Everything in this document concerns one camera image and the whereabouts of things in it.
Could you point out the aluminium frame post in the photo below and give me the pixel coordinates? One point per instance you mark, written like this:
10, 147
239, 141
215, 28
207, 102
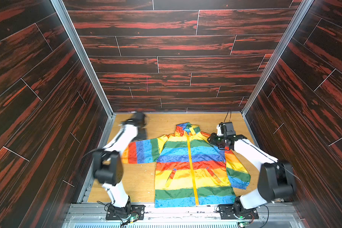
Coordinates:
69, 27
295, 22

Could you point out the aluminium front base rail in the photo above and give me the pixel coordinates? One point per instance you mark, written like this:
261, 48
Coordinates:
93, 215

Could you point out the aluminium frame post right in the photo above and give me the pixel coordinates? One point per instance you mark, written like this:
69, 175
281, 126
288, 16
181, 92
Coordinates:
295, 22

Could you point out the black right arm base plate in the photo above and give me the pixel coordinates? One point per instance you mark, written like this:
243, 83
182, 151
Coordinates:
236, 211

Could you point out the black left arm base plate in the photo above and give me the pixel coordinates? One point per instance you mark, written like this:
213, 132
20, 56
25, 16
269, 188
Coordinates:
130, 213

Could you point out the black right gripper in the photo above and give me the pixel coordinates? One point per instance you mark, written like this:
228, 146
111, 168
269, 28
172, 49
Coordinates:
222, 139

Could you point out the aluminium frame post left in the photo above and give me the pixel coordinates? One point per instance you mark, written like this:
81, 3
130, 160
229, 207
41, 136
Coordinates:
69, 27

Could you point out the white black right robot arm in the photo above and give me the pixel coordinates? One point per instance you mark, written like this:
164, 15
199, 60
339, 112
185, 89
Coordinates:
276, 179

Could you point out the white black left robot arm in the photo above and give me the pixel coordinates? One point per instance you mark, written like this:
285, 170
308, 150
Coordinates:
108, 167

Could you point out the rainbow striped zip jacket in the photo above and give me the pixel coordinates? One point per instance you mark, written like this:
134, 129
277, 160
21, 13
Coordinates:
189, 170

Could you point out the aluminium frame rail left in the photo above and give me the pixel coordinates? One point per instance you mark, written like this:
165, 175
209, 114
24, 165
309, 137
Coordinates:
95, 161

